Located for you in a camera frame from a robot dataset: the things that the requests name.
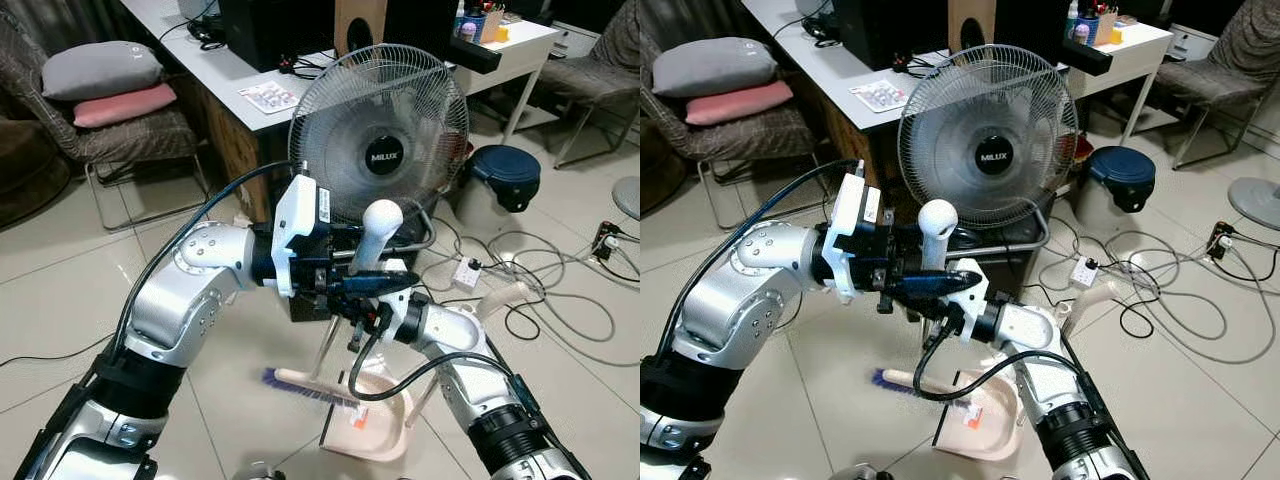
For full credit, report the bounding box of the printed booklet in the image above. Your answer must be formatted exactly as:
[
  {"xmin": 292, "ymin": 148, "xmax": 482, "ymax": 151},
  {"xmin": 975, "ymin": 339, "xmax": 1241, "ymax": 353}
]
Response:
[
  {"xmin": 850, "ymin": 80, "xmax": 909, "ymax": 113},
  {"xmin": 238, "ymin": 82, "xmax": 299, "ymax": 114}
]

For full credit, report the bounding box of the beige long-handled dustpan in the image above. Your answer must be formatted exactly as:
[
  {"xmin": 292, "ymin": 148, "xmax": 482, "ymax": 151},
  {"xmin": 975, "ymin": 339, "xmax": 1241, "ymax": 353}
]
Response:
[
  {"xmin": 935, "ymin": 280, "xmax": 1126, "ymax": 463},
  {"xmin": 320, "ymin": 280, "xmax": 536, "ymax": 463}
]

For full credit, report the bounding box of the white bin with blue lid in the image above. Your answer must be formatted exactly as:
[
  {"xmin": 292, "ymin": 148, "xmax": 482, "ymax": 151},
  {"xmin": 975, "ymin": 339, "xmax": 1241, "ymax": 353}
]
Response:
[
  {"xmin": 452, "ymin": 145, "xmax": 543, "ymax": 229},
  {"xmin": 1075, "ymin": 145, "xmax": 1158, "ymax": 229}
]

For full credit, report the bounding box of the black power strip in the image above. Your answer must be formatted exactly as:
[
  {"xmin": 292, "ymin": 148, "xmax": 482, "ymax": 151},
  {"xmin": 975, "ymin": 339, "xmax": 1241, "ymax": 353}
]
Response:
[
  {"xmin": 592, "ymin": 222, "xmax": 623, "ymax": 263},
  {"xmin": 1205, "ymin": 220, "xmax": 1241, "ymax": 263}
]

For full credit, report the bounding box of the dark brown pouf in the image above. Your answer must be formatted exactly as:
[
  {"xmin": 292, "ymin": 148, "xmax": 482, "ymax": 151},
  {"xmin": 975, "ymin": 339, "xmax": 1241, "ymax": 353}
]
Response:
[
  {"xmin": 0, "ymin": 115, "xmax": 71, "ymax": 229},
  {"xmin": 640, "ymin": 120, "xmax": 691, "ymax": 216}
]

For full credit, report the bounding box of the wooden speaker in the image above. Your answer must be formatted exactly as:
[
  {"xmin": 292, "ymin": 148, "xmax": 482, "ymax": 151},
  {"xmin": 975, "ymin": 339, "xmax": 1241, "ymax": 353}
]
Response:
[
  {"xmin": 333, "ymin": 0, "xmax": 389, "ymax": 56},
  {"xmin": 947, "ymin": 0, "xmax": 998, "ymax": 51}
]

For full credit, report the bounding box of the grey round fan base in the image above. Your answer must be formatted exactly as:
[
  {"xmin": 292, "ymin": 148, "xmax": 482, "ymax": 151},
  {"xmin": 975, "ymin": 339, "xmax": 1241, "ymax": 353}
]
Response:
[
  {"xmin": 1228, "ymin": 177, "xmax": 1280, "ymax": 233},
  {"xmin": 612, "ymin": 177, "xmax": 641, "ymax": 221}
]

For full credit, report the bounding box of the black looped floor cable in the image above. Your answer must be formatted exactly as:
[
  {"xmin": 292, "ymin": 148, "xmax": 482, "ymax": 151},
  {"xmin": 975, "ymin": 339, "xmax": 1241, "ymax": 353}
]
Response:
[
  {"xmin": 503, "ymin": 290, "xmax": 561, "ymax": 341},
  {"xmin": 1118, "ymin": 292, "xmax": 1176, "ymax": 339}
]

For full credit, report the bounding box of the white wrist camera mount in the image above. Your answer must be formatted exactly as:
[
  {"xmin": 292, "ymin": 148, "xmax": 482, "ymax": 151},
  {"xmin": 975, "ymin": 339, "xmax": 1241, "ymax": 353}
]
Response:
[
  {"xmin": 945, "ymin": 258, "xmax": 993, "ymax": 343},
  {"xmin": 383, "ymin": 258, "xmax": 426, "ymax": 343},
  {"xmin": 272, "ymin": 175, "xmax": 333, "ymax": 299},
  {"xmin": 822, "ymin": 172, "xmax": 883, "ymax": 303}
]

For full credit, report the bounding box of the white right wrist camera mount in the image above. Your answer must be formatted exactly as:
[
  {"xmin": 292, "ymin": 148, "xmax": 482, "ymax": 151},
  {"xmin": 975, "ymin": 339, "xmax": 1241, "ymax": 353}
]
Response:
[
  {"xmin": 383, "ymin": 258, "xmax": 426, "ymax": 343},
  {"xmin": 945, "ymin": 258, "xmax": 993, "ymax": 343}
]

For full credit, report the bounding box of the brown wicker metal-leg chair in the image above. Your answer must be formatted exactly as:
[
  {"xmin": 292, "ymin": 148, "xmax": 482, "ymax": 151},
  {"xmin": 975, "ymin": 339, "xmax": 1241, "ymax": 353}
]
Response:
[
  {"xmin": 0, "ymin": 15, "xmax": 213, "ymax": 233},
  {"xmin": 1140, "ymin": 0, "xmax": 1280, "ymax": 171},
  {"xmin": 520, "ymin": 0, "xmax": 641, "ymax": 169},
  {"xmin": 640, "ymin": 15, "xmax": 816, "ymax": 231}
]

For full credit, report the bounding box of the black soundbar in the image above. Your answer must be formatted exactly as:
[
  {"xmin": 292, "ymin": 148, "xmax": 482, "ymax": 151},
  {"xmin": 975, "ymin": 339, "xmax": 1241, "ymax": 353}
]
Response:
[
  {"xmin": 1050, "ymin": 40, "xmax": 1113, "ymax": 76},
  {"xmin": 440, "ymin": 40, "xmax": 501, "ymax": 76}
]

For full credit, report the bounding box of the grey floor cable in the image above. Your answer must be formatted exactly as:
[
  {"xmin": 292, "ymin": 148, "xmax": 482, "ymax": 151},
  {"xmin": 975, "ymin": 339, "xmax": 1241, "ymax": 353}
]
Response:
[
  {"xmin": 420, "ymin": 215, "xmax": 641, "ymax": 371},
  {"xmin": 1040, "ymin": 215, "xmax": 1280, "ymax": 366}
]

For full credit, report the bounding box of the pink pillow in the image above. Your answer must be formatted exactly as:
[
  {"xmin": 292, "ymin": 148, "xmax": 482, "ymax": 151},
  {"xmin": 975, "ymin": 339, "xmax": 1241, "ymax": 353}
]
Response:
[
  {"xmin": 685, "ymin": 80, "xmax": 794, "ymax": 127},
  {"xmin": 72, "ymin": 82, "xmax": 179, "ymax": 129}
]

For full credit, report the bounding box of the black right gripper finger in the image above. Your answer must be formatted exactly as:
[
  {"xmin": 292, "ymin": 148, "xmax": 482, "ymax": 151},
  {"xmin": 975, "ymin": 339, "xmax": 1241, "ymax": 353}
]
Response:
[
  {"xmin": 328, "ymin": 270, "xmax": 414, "ymax": 298},
  {"xmin": 880, "ymin": 270, "xmax": 976, "ymax": 301}
]

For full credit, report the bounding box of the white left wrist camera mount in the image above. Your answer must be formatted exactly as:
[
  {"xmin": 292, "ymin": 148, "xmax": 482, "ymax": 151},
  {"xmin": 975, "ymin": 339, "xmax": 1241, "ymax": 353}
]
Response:
[
  {"xmin": 272, "ymin": 175, "xmax": 333, "ymax": 299},
  {"xmin": 822, "ymin": 172, "xmax": 883, "ymax": 303}
]

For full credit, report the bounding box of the black computer case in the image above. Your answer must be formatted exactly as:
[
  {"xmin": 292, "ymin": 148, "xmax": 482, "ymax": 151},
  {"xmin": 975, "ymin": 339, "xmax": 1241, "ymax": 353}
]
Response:
[
  {"xmin": 832, "ymin": 0, "xmax": 949, "ymax": 71},
  {"xmin": 218, "ymin": 0, "xmax": 336, "ymax": 73}
]

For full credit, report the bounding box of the grey pillow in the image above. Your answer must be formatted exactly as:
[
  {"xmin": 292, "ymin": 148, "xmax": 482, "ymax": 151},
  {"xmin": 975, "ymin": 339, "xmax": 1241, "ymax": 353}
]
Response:
[
  {"xmin": 652, "ymin": 38, "xmax": 779, "ymax": 99},
  {"xmin": 40, "ymin": 40, "xmax": 164, "ymax": 102}
]

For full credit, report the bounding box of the broom with white knob handle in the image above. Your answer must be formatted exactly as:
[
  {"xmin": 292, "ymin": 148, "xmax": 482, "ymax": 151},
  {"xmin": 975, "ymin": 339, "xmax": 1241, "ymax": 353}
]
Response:
[
  {"xmin": 872, "ymin": 198, "xmax": 961, "ymax": 409},
  {"xmin": 262, "ymin": 198, "xmax": 406, "ymax": 409}
]

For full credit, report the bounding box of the grey Milux floor fan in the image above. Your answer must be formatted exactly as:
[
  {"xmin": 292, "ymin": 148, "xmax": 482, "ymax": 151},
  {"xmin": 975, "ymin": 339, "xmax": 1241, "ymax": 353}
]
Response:
[
  {"xmin": 288, "ymin": 42, "xmax": 471, "ymax": 259},
  {"xmin": 897, "ymin": 42, "xmax": 1079, "ymax": 259}
]

